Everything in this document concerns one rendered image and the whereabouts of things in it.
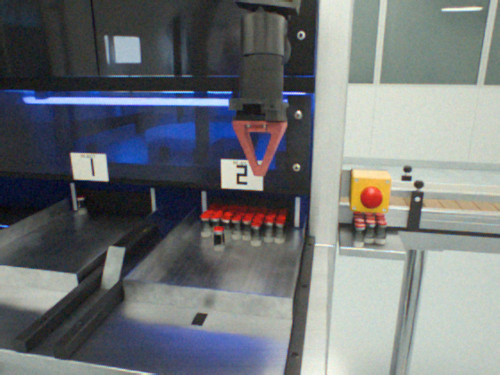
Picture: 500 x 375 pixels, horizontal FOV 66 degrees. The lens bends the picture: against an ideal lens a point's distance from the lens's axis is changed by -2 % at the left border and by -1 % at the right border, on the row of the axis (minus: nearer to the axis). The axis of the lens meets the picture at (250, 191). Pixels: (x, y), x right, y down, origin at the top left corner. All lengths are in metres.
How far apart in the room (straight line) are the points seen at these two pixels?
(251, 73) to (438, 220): 0.58
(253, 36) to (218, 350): 0.40
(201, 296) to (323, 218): 0.31
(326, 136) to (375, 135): 4.69
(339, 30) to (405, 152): 4.83
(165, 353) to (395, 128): 5.08
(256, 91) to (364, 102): 4.89
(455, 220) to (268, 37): 0.60
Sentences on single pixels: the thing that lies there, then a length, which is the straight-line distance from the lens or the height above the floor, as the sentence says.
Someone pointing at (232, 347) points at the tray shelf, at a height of 0.88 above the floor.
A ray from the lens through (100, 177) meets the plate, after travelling 0.91.
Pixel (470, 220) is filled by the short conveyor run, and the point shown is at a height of 0.92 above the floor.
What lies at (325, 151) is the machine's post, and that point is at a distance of 0.75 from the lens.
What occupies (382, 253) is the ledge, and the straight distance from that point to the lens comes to 0.83.
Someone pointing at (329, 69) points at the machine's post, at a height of 1.22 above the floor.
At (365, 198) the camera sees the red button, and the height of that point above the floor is 1.00.
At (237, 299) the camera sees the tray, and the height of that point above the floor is 0.90.
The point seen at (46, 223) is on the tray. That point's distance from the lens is 1.02.
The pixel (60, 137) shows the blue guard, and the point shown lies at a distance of 0.94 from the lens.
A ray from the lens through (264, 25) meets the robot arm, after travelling 0.51.
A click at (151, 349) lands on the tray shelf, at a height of 0.88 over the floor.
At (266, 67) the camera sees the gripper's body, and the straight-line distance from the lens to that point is 0.51.
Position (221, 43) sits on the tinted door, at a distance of 0.78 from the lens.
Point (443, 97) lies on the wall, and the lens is 5.52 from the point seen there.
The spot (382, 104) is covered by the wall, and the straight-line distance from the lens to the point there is 5.39.
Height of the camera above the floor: 1.22
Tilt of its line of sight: 17 degrees down
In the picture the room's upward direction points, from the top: straight up
